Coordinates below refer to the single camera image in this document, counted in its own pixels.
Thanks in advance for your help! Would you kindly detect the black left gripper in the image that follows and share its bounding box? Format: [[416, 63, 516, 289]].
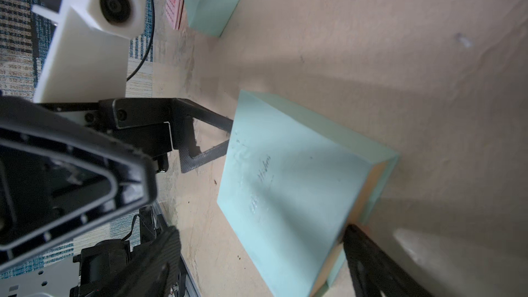
[[1, 96, 233, 271]]

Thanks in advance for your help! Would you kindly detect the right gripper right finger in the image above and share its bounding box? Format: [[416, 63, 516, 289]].
[[343, 225, 431, 296]]

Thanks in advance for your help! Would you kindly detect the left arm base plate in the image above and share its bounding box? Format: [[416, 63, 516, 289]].
[[70, 203, 189, 296]]

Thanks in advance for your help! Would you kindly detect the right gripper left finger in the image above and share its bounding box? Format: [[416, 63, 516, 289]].
[[94, 226, 181, 296]]

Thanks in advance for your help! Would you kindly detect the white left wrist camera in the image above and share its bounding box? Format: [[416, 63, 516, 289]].
[[32, 0, 147, 103]]

